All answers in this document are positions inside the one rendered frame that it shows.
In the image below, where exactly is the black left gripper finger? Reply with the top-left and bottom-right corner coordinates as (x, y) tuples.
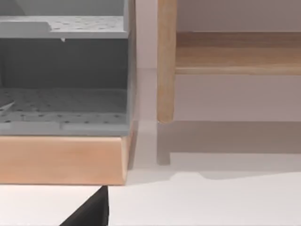
(59, 185), (110, 226)

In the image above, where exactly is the pale wooden drawer front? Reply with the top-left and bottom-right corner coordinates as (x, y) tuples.
(0, 134), (134, 186)

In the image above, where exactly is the grey pierced drawer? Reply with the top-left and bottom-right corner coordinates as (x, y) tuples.
(0, 0), (137, 137)

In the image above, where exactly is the wooden open shelf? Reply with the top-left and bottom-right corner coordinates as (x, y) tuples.
(157, 0), (301, 124)

